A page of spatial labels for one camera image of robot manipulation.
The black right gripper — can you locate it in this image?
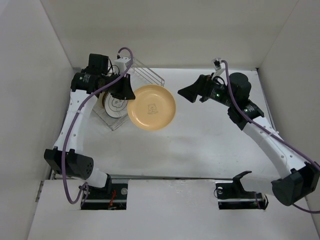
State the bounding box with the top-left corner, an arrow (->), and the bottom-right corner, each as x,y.
177,72 -> 236,108

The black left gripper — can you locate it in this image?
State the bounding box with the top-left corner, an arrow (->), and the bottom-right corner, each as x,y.
101,71 -> 135,100

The white plate black rim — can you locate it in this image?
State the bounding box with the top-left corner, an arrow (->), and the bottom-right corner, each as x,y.
103,93 -> 128,119

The yellow bear plate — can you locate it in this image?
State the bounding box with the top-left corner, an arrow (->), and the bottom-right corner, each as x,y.
127,84 -> 177,131

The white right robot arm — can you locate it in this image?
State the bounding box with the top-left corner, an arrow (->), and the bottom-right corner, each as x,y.
177,72 -> 320,206

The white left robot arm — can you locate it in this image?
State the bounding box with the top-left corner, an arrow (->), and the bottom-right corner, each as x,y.
44,53 -> 135,199

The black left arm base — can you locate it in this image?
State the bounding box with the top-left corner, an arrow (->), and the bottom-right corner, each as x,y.
80,178 -> 129,211

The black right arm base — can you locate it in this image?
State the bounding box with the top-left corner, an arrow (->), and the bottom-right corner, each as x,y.
213,171 -> 269,211

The clear wire dish rack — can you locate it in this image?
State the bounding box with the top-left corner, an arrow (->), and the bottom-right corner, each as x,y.
93,58 -> 165,131

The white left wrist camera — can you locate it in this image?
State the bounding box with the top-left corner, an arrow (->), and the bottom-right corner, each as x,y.
114,57 -> 133,76

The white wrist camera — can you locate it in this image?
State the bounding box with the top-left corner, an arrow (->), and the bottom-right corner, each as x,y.
114,57 -> 133,76
212,57 -> 225,78

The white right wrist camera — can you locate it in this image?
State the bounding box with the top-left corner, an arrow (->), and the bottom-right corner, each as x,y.
212,57 -> 225,78

